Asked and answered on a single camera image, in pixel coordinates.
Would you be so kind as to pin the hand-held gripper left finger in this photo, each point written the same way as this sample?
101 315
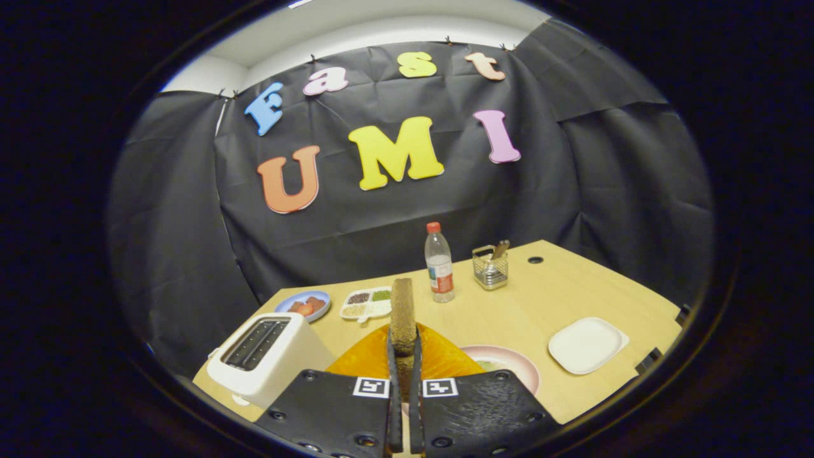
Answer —
331 413

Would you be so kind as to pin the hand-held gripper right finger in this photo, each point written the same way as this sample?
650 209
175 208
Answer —
477 413

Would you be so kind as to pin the brown bread slice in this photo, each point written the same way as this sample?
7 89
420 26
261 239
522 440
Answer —
402 312

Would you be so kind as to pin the pink round plate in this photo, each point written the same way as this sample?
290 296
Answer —
524 372

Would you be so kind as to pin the white toaster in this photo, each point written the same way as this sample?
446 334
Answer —
286 362

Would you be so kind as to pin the red food pieces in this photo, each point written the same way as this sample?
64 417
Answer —
308 305

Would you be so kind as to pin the white divided condiment dish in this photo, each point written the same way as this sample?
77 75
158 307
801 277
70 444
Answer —
365 305

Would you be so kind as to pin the small blue plate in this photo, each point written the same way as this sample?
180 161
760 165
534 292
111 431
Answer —
283 306

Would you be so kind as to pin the white square plate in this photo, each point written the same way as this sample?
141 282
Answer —
585 346

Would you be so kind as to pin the clear plastic bottle red cap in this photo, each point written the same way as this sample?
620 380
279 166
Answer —
439 267

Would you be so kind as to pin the brown wooden sticks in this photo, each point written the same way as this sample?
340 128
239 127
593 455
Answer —
501 249

